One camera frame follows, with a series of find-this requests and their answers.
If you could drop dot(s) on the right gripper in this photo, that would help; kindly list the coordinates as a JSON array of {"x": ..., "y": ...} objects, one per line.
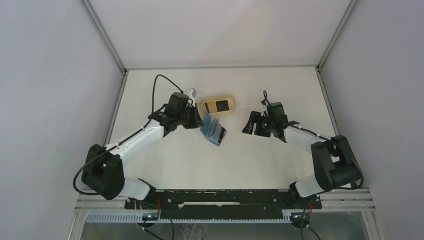
[{"x": 255, "y": 117}]

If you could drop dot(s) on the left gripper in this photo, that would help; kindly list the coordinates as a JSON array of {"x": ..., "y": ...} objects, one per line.
[{"x": 197, "y": 122}]

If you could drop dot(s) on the blue leather card holder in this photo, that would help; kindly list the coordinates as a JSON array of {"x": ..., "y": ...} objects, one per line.
[{"x": 212, "y": 130}]

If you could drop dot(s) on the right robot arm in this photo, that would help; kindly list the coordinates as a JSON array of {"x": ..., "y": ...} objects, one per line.
[{"x": 333, "y": 161}]

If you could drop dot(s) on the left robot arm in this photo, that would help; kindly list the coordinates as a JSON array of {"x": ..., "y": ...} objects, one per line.
[{"x": 103, "y": 171}]

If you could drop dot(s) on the black card in tray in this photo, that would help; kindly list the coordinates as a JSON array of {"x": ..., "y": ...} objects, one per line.
[{"x": 217, "y": 106}]

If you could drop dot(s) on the beige oval tray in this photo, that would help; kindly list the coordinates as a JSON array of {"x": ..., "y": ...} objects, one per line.
[{"x": 229, "y": 97}]

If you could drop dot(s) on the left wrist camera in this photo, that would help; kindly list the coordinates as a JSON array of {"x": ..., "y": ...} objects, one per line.
[{"x": 191, "y": 93}]

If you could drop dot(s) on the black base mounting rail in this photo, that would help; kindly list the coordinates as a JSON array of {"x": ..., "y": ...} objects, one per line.
[{"x": 235, "y": 203}]

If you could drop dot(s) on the white slotted cable duct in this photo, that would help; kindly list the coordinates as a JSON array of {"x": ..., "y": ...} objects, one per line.
[{"x": 127, "y": 217}]

